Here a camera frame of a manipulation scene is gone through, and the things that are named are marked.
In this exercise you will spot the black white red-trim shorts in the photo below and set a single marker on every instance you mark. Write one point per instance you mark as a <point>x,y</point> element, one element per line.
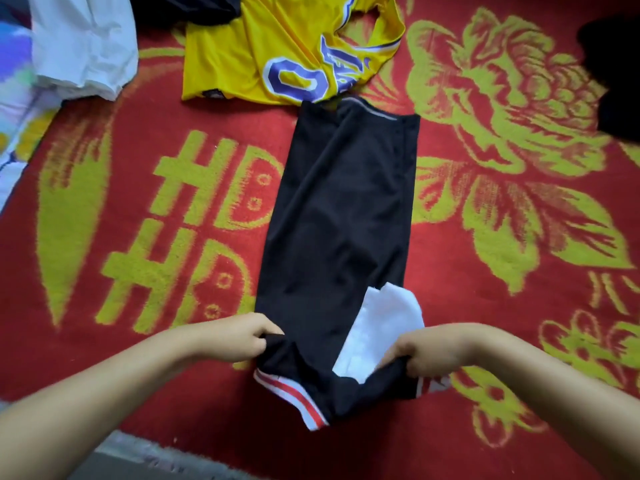
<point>340,215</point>

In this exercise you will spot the colourful patterned pillow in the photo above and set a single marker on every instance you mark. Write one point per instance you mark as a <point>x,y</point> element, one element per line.
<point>20,115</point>

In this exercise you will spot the person's left forearm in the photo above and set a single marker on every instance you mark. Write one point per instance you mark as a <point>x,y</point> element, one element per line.
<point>90,405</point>

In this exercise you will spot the person's right forearm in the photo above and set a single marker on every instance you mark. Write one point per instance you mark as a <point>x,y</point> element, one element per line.
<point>570,395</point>

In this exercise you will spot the white long garment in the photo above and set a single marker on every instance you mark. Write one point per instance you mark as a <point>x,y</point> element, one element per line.
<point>85,40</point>

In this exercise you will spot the white bed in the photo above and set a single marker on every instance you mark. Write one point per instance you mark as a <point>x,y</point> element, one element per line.
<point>130,450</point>

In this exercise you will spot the person's left hand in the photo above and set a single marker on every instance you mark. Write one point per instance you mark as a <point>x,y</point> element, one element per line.
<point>235,340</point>

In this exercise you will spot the person's right hand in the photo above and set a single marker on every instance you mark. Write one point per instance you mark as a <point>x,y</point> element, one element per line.
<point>435,350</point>

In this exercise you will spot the yellow basketball jersey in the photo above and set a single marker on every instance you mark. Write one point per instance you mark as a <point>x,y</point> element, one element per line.
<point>260,45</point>

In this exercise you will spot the small black garment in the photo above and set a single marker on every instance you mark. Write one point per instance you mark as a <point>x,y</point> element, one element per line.
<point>615,75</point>

